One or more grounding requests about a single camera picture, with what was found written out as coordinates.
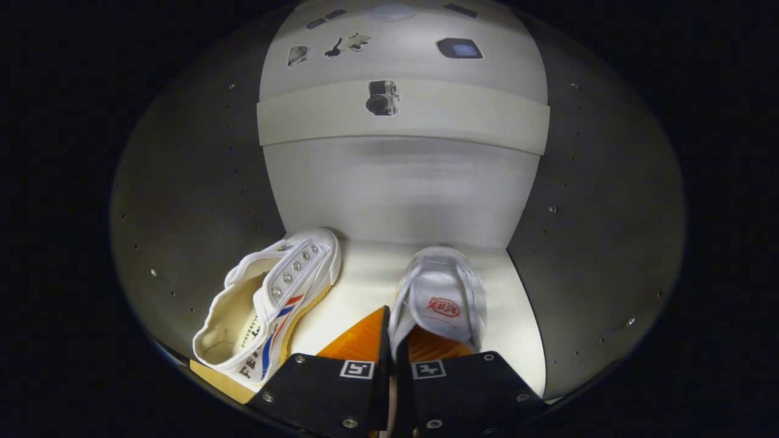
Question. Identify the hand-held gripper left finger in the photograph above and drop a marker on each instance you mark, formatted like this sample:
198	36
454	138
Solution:
383	395

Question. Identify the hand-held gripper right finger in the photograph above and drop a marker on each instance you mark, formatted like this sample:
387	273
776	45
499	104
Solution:
406	401

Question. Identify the plain white canvas shoe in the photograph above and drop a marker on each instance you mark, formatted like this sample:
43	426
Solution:
441	286

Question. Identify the white shoe with striped side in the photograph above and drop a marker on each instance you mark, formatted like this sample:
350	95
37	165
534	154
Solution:
304	267

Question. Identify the grey shoe cabinet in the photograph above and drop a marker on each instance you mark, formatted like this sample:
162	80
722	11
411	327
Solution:
195	182

